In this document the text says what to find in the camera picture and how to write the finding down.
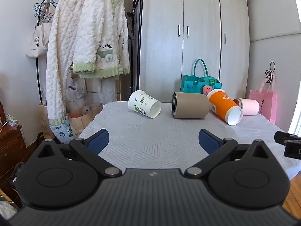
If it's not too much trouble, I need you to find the black ring light stand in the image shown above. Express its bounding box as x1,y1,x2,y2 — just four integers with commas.
127,0,141,93

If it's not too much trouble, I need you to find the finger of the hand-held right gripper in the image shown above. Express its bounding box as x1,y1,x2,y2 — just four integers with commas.
274,131,301,144

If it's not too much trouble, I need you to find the white cup with green leaves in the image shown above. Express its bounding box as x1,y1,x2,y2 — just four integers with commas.
128,90,162,119

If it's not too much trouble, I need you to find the brown paper bag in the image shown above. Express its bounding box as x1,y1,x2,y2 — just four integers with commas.
68,101,104,137

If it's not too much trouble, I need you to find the white fluffy robe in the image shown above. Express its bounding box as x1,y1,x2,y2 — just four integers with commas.
45,0,86,126

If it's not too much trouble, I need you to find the bunch of wire hangers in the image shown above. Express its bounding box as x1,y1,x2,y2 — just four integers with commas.
33,0,59,22

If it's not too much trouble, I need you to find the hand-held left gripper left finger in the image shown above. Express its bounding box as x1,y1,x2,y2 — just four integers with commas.
33,129,123,178

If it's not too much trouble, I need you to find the pink gift bag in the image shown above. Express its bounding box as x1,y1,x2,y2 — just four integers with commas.
249,62,277,125

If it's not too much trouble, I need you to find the teal felt handbag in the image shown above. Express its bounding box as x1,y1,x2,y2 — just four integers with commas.
181,59,222,95

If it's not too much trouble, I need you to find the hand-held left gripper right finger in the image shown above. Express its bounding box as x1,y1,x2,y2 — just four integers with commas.
185,129,274,178

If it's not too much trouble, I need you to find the white printed tote bag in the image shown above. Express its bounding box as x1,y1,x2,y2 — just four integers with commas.
26,23,52,59

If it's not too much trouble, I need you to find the white patterned table cloth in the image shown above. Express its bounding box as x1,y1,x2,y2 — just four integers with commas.
77,101,301,180

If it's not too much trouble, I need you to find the pink cup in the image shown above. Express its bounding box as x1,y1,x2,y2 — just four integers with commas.
233,98,260,116

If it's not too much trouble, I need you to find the small grey tote bag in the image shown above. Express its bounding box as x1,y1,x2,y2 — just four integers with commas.
66,73,87,99

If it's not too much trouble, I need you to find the printed paper bag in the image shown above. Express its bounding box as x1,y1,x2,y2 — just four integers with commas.
49,114,76,144

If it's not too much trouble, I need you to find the orange paper cup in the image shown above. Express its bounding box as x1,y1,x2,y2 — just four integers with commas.
207,89,243,126

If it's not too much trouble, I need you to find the white fluffy pajama top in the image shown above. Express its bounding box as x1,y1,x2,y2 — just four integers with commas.
72,0,131,79

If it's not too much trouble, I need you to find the black clothes rack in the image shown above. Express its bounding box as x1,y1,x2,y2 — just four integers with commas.
35,0,99,104

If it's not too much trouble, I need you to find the grey wardrobe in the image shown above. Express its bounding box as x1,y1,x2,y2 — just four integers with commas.
138,0,250,103

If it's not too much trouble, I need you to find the brown cardboard cup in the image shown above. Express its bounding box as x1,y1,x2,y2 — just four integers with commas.
171,92,210,119

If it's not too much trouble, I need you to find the wooden cabinet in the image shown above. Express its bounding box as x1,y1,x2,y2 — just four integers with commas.
0,124,32,193

